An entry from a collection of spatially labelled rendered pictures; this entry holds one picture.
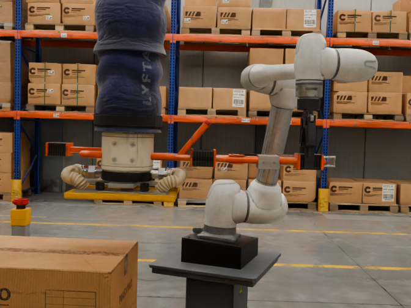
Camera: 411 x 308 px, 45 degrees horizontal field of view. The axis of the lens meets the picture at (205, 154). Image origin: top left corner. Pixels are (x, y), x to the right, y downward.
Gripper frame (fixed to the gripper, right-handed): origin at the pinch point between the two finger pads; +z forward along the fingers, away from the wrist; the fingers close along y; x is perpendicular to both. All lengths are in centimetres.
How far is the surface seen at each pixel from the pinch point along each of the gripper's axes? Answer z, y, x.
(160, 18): -44, 7, -49
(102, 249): 32, 1, -67
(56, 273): 33, 25, -75
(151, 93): -20, 7, -51
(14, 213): 29, -43, -114
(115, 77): -24, 11, -62
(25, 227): 35, -44, -110
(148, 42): -36, 10, -52
